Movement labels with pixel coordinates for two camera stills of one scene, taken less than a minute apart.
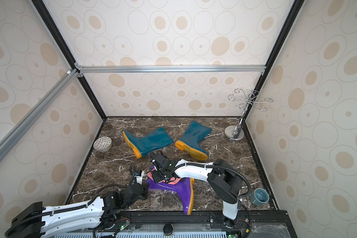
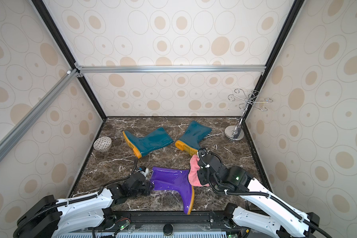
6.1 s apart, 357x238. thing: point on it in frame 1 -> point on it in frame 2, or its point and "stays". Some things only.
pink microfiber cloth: [173, 181] -> [194, 179]
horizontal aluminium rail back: [170, 69] stays
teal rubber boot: [141, 145] stays
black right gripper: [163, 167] -> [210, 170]
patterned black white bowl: [102, 143] stays
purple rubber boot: [184, 187] stays
